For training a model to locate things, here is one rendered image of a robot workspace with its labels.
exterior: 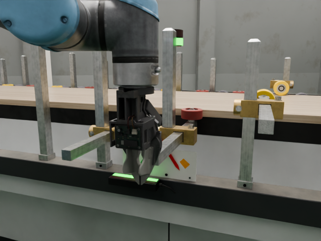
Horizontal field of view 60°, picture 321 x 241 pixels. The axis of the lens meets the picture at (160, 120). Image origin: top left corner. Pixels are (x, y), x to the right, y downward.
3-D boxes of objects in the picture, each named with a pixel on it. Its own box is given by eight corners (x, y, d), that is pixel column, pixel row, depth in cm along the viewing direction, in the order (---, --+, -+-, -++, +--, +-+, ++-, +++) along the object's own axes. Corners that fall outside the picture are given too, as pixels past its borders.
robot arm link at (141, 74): (125, 63, 60) (167, 63, 57) (125, 85, 61) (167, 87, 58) (103, 62, 52) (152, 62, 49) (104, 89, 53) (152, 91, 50)
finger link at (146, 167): (131, 193, 56) (130, 149, 55) (143, 181, 62) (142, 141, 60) (145, 195, 55) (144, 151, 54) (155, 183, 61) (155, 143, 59)
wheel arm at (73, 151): (71, 164, 75) (70, 149, 74) (61, 162, 76) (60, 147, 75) (137, 129, 115) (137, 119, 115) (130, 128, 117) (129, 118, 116)
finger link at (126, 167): (117, 191, 57) (116, 147, 56) (130, 180, 63) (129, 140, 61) (131, 193, 56) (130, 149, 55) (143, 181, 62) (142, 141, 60)
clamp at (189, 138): (193, 146, 87) (194, 130, 86) (153, 142, 92) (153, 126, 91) (197, 141, 92) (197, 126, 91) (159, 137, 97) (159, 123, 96)
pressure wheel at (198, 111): (199, 141, 101) (200, 110, 99) (178, 139, 104) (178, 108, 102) (203, 136, 109) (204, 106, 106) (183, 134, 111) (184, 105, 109)
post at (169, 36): (172, 178, 93) (173, 27, 83) (162, 176, 94) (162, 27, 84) (175, 174, 96) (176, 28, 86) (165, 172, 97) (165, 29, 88)
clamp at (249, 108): (283, 120, 77) (284, 102, 76) (232, 116, 81) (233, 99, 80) (281, 116, 82) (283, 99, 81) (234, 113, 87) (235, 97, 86)
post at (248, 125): (249, 201, 85) (261, 38, 76) (238, 199, 87) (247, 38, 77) (250, 195, 89) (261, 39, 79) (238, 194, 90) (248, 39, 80)
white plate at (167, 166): (195, 182, 89) (196, 152, 87) (122, 172, 98) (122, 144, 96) (196, 181, 90) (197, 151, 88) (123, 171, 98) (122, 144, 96)
